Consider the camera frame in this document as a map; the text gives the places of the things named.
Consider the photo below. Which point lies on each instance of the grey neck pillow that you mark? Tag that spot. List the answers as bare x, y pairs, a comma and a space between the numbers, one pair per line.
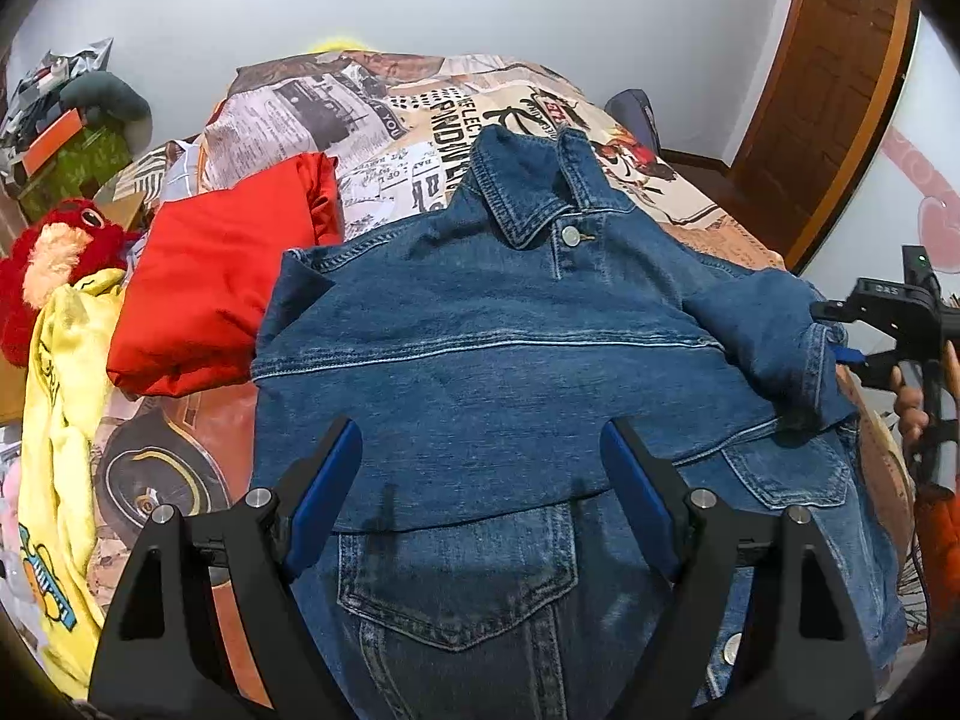
112, 94

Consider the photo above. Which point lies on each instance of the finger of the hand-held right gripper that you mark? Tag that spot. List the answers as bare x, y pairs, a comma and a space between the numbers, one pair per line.
862, 369
834, 311

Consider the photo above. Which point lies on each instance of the person's right hand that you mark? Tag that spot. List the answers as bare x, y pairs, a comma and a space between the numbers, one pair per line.
909, 401

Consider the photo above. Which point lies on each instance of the blue denim jacket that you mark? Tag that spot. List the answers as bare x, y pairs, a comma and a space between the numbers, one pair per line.
487, 315

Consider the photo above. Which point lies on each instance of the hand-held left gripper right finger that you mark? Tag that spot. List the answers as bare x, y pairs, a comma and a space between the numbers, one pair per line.
634, 476

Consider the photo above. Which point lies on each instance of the pile of clutter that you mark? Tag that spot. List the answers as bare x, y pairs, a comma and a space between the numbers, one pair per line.
37, 82

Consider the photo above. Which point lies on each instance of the red plush toy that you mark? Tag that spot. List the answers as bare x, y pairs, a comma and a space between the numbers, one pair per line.
15, 292

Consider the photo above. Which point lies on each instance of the green patterned box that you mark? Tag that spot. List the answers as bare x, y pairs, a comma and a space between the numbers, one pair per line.
75, 165

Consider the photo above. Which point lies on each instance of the wooden door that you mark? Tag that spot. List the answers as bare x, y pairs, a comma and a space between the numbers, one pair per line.
817, 90

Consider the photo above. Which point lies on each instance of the yellow fleece blanket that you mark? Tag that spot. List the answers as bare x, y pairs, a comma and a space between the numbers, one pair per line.
60, 465

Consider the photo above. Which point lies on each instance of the yellow fuzzy cushion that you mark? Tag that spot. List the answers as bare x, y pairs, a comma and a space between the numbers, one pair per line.
341, 45

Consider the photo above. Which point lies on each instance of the brown cardboard pieces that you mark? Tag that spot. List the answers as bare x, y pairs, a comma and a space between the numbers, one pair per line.
124, 202

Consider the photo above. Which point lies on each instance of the white wardrobe sliding door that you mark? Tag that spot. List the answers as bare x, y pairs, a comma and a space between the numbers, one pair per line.
892, 187

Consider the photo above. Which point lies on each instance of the white plaid cloth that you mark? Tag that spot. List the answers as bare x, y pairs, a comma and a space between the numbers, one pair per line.
184, 169

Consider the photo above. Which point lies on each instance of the orange box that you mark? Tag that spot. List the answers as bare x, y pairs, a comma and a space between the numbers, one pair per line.
49, 141

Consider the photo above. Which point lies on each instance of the newspaper print bedspread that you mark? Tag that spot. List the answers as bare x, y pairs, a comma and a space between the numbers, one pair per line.
420, 127

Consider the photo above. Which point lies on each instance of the red folded garment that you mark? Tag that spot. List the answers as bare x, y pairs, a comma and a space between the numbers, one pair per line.
202, 277

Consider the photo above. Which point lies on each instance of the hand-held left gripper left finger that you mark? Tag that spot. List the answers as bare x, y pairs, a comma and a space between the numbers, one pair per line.
330, 480

